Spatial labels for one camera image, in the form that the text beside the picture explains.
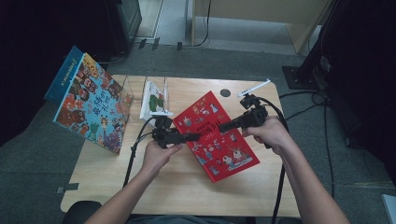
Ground hand-held gripper cable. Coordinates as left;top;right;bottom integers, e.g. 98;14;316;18
256;96;290;224
122;116;157;188

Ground light wooden cabinet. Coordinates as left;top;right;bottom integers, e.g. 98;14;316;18
190;0;332;54

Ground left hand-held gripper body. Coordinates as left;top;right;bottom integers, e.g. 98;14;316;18
148;109;182;150

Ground clear acrylic book rack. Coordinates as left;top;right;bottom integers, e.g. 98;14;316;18
120;74;171;125

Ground white object on floor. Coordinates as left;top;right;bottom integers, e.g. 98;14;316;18
381;193;396;224

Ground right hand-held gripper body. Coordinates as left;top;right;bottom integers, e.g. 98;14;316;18
236;78;272;130

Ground person's left hand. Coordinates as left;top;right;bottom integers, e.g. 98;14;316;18
140;141;185;182

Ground white caterpillar picture book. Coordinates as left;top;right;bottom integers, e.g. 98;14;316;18
138;79;171;124

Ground black floor cables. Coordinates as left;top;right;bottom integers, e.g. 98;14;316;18
278;89;336;200

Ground black hanging cable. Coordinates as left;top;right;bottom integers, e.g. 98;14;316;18
192;0;213;49

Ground person's right hand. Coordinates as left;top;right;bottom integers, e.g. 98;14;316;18
242;115;295;155

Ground black metal stand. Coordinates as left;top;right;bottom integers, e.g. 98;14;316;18
281;0;345;91

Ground right hand-held gripper cable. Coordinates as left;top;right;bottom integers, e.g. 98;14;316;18
256;96;290;224

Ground dark box on floor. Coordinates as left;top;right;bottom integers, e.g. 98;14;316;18
106;0;143;54

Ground person's grey clothing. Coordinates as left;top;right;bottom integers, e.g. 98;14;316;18
124;214;238;224

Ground grey tape strip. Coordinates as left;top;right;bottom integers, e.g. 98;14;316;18
55;182;80;194

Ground red picture book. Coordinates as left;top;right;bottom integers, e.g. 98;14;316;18
172;90;262;184

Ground light blue animals picture book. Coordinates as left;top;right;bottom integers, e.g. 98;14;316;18
44;46;134;154

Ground black chair seat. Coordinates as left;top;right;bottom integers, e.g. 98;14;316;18
62;200;103;224

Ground left hand-held gripper cable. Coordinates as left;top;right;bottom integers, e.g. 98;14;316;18
122;116;157;188

